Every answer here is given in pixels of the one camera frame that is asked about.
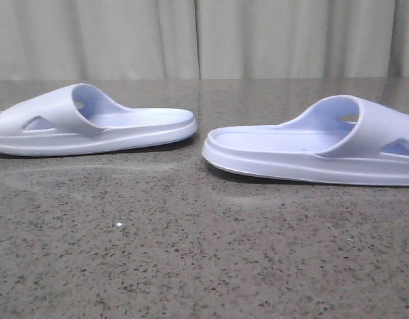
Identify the white pleated curtain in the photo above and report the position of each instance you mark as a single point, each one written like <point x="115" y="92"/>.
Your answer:
<point x="67" y="40"/>

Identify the light blue slipper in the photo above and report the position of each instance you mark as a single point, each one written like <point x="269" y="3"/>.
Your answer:
<point x="82" y="119"/>
<point x="339" y="139"/>

